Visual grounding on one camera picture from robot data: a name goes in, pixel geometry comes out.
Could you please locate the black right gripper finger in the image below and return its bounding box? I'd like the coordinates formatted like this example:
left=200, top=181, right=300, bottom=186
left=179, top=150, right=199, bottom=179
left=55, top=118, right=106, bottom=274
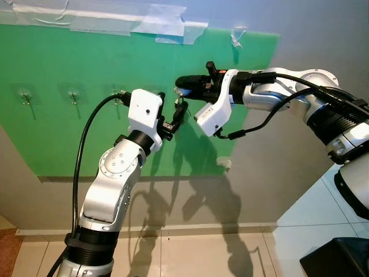
left=175, top=74, right=202, bottom=98

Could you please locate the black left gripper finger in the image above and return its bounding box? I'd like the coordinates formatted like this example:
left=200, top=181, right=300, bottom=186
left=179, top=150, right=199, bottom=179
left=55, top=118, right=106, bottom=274
left=172, top=101, right=190, bottom=128

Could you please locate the crumpled clear tape piece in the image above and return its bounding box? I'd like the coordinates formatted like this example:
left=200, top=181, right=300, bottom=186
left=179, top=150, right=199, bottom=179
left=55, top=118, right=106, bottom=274
left=231, top=24, right=250, bottom=50

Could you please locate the small clear tape piece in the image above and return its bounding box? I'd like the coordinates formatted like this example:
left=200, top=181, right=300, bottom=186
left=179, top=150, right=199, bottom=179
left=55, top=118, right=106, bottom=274
left=218, top=156, right=232, bottom=173

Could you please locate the long clear tape strip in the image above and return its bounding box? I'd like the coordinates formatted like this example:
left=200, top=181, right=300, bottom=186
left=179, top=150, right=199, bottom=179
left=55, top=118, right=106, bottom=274
left=0, top=0, right=208, bottom=46

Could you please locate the green plastic board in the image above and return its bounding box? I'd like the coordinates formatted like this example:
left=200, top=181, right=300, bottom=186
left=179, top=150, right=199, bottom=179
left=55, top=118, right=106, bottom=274
left=0, top=23, right=280, bottom=178

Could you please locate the brown floor mat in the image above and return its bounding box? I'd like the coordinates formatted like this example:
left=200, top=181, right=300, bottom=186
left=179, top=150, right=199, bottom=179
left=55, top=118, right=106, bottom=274
left=0, top=228, right=22, bottom=277

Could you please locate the black box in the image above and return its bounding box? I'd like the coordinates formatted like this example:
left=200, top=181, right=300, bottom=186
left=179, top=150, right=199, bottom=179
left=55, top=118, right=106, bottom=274
left=300, top=237, right=369, bottom=277

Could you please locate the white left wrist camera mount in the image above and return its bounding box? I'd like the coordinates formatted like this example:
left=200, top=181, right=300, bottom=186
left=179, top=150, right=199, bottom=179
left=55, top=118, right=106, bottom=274
left=127, top=88, right=164, bottom=138

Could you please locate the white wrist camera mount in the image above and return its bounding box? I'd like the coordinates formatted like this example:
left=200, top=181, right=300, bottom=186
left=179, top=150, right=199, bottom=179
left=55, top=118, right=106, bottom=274
left=194, top=69, right=238, bottom=137
left=127, top=88, right=164, bottom=138

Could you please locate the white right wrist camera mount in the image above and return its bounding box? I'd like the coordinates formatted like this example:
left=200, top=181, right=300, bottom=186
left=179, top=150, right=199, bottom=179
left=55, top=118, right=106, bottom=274
left=194, top=69, right=238, bottom=137

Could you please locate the metal adhesive wall hook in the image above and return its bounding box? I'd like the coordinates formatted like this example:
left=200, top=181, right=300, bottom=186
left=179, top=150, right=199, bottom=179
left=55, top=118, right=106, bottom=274
left=108, top=85, right=129, bottom=106
left=61, top=85, right=86, bottom=119
left=14, top=85, right=38, bottom=121

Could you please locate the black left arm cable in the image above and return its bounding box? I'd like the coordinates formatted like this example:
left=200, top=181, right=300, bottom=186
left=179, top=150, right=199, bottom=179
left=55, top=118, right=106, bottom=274
left=69, top=92, right=129, bottom=237

